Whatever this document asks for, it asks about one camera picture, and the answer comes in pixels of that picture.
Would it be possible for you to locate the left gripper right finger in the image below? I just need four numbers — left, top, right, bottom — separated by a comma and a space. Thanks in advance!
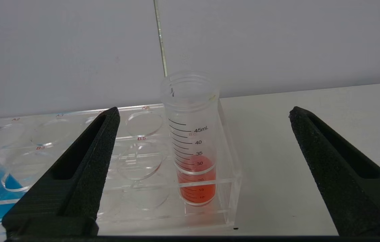
288, 106, 380, 236

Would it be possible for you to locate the orange pigment test tube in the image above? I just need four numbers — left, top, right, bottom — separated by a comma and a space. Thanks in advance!
160, 70, 220, 207

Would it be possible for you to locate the clear acrylic test tube rack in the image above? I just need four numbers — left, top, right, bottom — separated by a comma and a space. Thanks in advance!
0, 100, 243, 233

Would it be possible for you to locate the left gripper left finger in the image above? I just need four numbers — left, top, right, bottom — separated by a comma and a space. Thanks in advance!
2, 107, 121, 241

